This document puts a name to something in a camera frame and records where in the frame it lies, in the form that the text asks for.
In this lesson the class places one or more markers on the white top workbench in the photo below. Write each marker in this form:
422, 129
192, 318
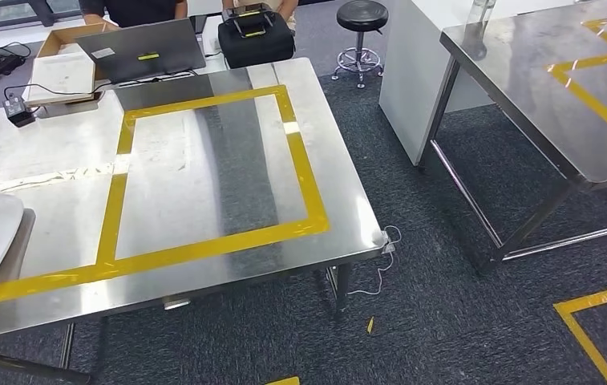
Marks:
260, 175

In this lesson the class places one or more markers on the yellow tape on workbench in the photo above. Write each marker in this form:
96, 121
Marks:
112, 212

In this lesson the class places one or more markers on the small yellow tape scrap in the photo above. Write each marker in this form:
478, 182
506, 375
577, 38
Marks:
370, 325

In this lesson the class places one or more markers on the black carry bag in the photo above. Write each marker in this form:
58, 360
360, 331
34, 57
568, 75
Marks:
255, 50

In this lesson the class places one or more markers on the white cabinet panel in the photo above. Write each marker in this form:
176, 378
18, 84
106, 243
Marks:
409, 79

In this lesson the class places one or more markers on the small silver box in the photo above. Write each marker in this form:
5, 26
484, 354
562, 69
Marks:
176, 304

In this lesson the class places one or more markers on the black round stool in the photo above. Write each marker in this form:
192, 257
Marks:
361, 15

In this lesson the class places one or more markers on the yellow floor tape square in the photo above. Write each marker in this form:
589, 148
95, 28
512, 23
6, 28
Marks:
284, 381

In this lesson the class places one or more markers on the grey open laptop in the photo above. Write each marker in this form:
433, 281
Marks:
154, 45

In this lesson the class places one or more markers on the clear tape strip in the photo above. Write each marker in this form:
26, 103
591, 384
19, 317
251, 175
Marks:
64, 175

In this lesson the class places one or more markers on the steel top table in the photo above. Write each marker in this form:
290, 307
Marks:
531, 79

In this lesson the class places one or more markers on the white flat box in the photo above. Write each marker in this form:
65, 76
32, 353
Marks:
61, 77

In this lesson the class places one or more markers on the brown cardboard box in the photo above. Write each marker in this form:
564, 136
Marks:
56, 37

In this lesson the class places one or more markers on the black power adapter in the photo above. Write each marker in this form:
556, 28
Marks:
17, 111

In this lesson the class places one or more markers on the yellow tape on steel table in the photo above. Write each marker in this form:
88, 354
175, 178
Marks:
595, 103

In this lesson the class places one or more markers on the chrome stanchion post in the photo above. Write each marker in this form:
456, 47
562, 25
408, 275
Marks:
481, 10

